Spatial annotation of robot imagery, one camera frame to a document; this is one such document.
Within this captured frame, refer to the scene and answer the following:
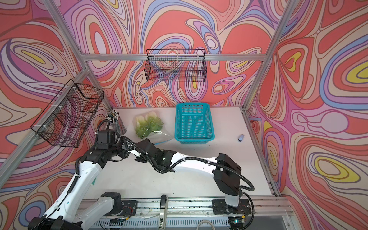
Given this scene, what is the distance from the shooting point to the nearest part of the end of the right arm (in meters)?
0.54

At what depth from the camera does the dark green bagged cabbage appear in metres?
0.98

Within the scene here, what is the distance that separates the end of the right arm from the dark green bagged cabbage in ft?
1.35
